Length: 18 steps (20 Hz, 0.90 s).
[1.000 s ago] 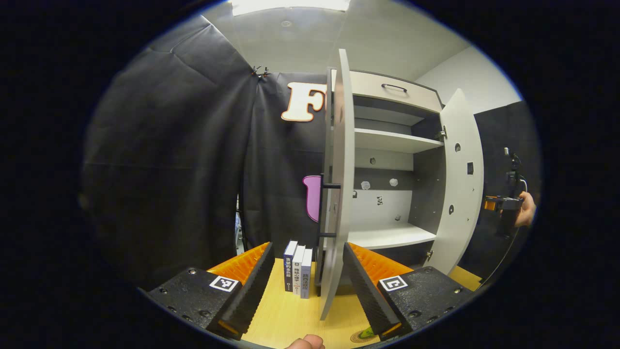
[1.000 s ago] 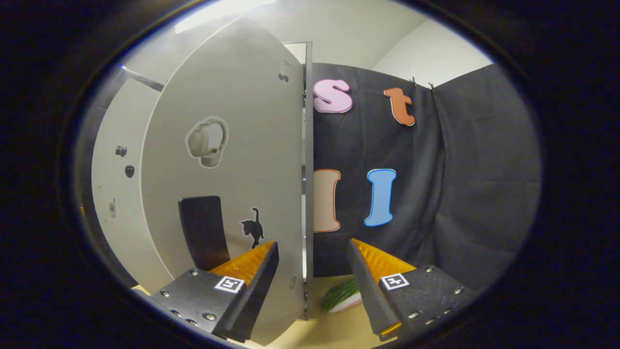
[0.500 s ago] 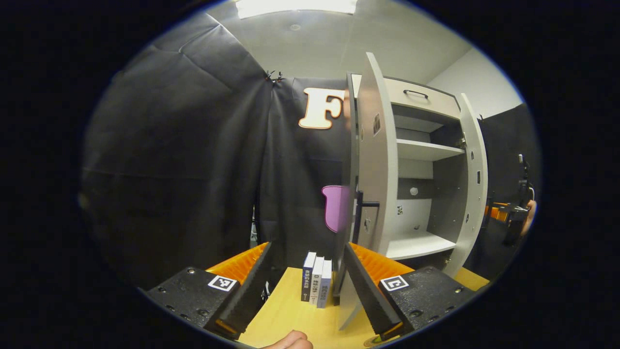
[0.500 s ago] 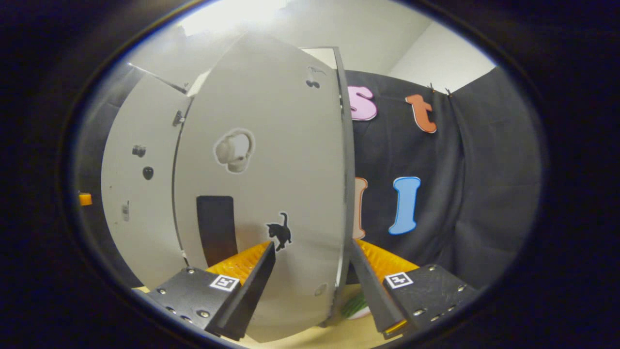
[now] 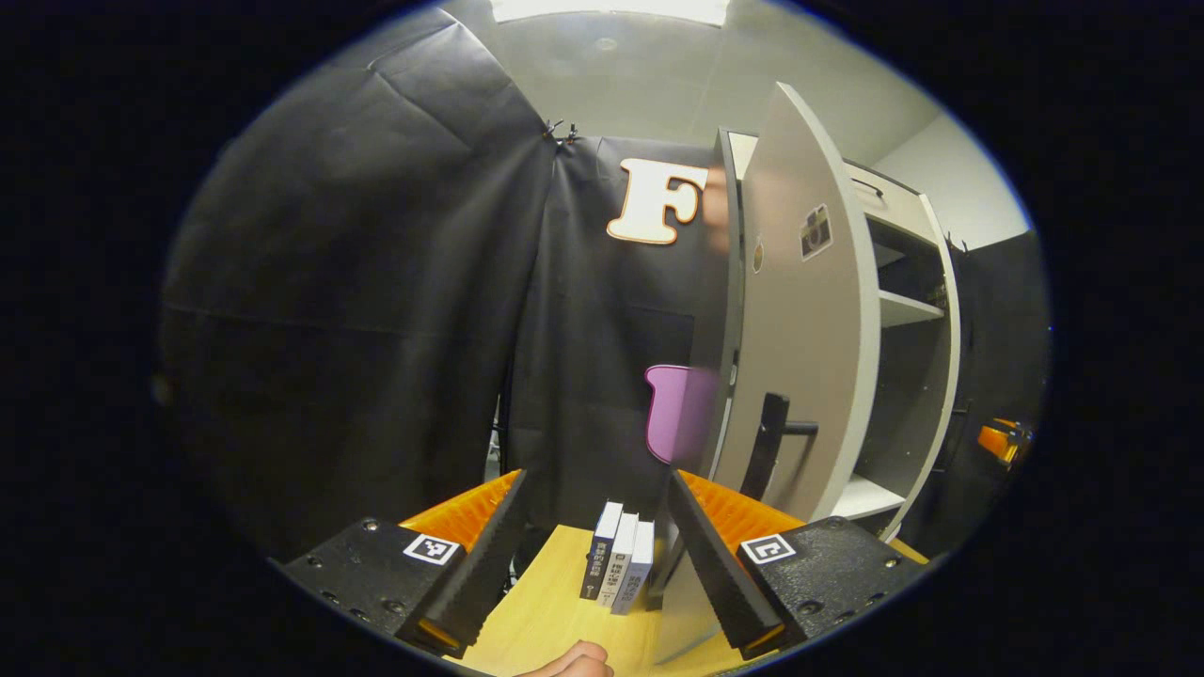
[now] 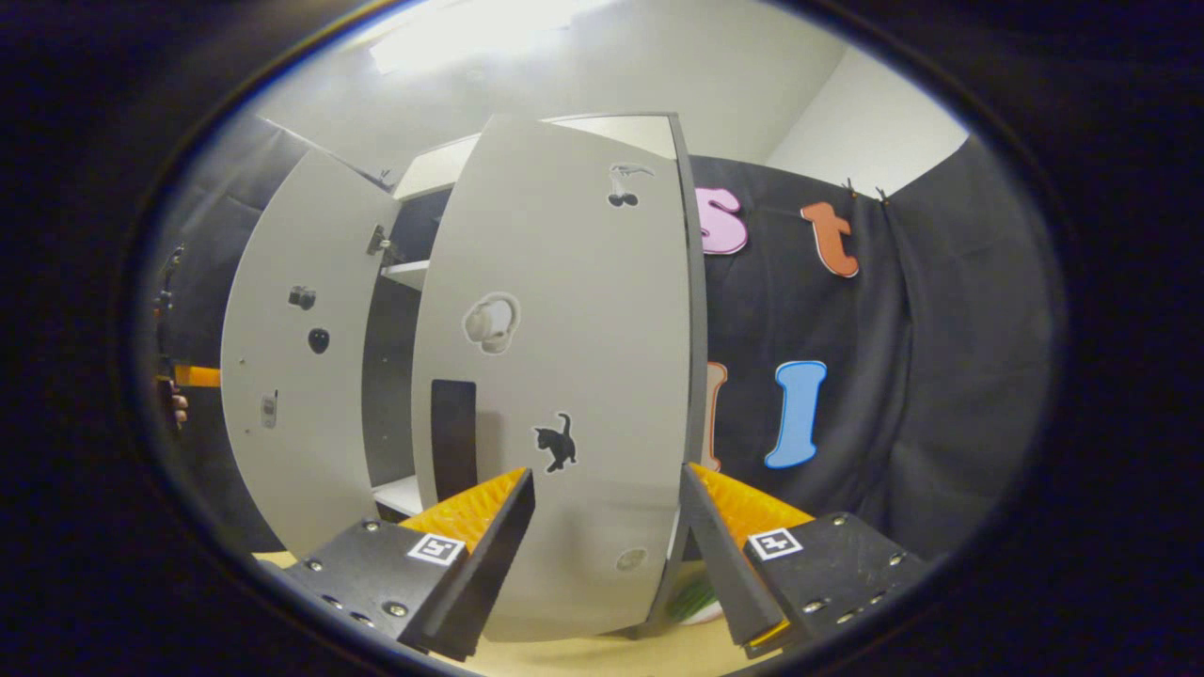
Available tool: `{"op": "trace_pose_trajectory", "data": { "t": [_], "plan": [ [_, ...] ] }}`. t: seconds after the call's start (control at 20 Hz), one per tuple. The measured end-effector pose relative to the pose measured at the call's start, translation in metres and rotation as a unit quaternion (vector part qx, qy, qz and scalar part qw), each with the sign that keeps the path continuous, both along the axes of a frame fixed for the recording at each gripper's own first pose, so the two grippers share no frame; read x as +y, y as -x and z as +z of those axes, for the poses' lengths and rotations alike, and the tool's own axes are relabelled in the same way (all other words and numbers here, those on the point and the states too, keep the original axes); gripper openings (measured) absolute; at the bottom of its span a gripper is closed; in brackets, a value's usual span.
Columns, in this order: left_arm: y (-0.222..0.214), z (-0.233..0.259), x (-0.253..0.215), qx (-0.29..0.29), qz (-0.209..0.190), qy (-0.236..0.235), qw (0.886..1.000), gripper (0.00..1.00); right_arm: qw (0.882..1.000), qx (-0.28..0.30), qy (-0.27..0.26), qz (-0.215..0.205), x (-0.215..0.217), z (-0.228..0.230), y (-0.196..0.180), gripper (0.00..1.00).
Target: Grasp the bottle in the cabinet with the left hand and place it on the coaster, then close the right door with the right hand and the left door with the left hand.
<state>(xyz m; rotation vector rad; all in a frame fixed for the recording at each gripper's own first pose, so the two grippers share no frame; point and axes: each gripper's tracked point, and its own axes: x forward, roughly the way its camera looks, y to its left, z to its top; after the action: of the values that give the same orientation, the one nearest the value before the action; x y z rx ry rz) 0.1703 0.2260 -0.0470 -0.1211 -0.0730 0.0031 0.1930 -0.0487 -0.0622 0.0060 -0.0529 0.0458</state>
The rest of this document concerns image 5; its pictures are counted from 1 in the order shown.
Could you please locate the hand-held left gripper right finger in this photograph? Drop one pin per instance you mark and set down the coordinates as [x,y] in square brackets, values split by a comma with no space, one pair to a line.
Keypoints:
[720,574]

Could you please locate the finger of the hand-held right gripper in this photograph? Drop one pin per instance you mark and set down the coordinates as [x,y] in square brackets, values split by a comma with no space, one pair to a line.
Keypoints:
[1002,442]

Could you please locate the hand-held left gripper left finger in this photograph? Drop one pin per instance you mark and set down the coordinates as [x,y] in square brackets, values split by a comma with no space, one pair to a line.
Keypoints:
[480,564]

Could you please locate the white cabinet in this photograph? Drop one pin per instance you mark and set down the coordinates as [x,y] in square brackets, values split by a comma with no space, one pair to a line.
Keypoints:
[908,395]

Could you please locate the white cabinet door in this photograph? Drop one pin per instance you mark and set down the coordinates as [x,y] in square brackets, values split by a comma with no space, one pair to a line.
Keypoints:
[809,329]

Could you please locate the white cabinet shelf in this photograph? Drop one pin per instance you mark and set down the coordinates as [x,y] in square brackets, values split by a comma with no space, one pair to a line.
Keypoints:
[865,496]
[908,307]

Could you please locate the white cabinet drawer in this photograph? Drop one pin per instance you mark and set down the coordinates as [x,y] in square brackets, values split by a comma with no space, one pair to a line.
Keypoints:
[894,202]

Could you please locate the light blue book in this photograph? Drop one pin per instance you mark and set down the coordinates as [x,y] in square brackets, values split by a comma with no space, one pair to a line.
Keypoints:
[636,574]

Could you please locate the white book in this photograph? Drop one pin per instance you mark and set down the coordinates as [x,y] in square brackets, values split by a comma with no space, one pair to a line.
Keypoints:
[619,564]

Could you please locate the dark blue book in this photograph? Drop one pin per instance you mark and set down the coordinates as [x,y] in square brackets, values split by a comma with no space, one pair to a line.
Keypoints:
[600,555]

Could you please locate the black backdrop cloth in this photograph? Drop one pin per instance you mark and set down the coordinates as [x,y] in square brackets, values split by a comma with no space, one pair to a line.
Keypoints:
[357,282]

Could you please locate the black backdrop clip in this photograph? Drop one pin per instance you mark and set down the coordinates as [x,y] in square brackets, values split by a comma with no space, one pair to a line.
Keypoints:
[553,127]
[570,134]

